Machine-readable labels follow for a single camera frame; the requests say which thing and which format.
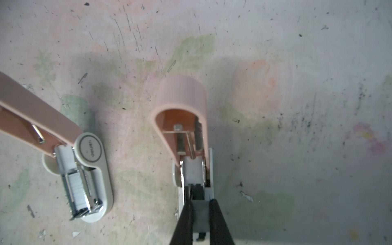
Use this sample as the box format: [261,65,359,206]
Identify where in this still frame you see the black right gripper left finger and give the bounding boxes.
[169,200,194,245]

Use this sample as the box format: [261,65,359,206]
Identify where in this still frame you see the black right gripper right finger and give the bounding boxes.
[209,199,235,245]

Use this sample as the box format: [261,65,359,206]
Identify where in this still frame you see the pink white stapler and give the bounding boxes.
[1,73,114,223]
[150,75,214,243]

